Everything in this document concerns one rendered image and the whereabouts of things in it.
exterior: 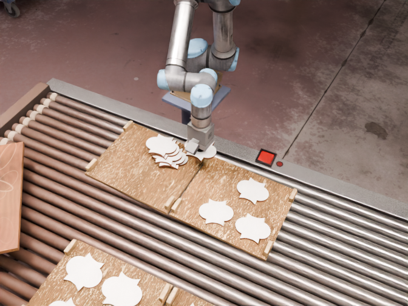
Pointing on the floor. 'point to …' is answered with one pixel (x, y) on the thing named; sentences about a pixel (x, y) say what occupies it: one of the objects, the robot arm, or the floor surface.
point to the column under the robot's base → (190, 103)
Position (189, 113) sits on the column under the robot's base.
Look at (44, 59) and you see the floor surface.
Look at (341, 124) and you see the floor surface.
